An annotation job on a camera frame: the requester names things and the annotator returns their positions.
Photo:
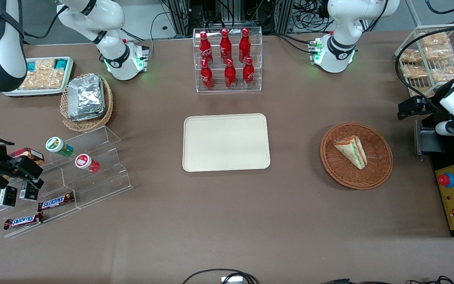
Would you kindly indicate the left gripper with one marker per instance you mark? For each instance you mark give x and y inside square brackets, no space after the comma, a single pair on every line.
[433,103]

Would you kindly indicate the triangular sandwich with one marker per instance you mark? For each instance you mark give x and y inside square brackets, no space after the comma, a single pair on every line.
[352,152]

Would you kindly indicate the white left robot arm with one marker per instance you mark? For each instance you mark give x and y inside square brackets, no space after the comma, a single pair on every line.
[343,23]

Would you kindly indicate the round brown wicker basket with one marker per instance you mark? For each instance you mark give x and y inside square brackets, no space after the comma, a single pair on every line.
[376,165]

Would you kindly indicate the white plastic snack tray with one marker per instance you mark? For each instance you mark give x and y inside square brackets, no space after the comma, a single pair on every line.
[53,92]

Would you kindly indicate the oval tan wicker basket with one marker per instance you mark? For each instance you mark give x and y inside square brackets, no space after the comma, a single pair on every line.
[106,106]

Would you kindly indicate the beige rectangular tray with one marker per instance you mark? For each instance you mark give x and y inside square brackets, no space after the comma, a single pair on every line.
[227,142]

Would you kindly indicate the clear bag of fried snacks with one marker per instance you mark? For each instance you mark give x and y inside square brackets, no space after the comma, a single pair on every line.
[422,92]
[439,53]
[434,39]
[410,56]
[415,71]
[445,71]

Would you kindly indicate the dark red snack box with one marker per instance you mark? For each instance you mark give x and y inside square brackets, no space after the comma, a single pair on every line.
[30,154]

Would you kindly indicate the small black box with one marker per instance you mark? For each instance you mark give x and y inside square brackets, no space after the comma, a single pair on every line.
[28,193]
[8,196]

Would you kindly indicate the black machine with yellow panel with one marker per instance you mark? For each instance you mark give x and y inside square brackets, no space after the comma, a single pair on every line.
[428,142]

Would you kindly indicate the Snickers chocolate bar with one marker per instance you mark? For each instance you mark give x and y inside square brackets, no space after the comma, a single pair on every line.
[23,221]
[55,202]

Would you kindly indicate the green-lidded snack cup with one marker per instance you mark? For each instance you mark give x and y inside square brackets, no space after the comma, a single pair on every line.
[58,146]

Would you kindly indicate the red-lidded snack cup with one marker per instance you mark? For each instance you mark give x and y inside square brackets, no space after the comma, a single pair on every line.
[86,162]

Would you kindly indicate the red emergency stop button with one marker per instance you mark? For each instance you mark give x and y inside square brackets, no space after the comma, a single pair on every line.
[446,180]

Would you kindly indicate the clear acrylic stepped stand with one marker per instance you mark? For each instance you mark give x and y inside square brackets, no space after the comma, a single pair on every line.
[101,173]

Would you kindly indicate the clear bag of crackers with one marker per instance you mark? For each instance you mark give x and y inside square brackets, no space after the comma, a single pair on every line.
[41,81]
[45,65]

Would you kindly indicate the silver foil pouch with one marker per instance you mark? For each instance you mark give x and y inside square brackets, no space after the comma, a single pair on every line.
[93,118]
[85,94]

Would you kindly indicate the teal snack packet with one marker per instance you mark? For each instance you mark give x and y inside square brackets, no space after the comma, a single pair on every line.
[61,64]
[32,66]

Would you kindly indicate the red cola bottle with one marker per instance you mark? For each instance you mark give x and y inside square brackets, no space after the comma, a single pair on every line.
[230,75]
[225,45]
[248,74]
[206,77]
[205,49]
[244,44]

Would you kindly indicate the clear acrylic bottle rack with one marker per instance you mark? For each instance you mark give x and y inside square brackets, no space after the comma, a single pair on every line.
[235,85]

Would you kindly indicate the small white device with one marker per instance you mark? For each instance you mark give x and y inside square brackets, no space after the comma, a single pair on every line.
[231,280]

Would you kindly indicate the aluminium frame rack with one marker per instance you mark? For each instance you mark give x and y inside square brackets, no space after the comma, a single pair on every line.
[231,14]

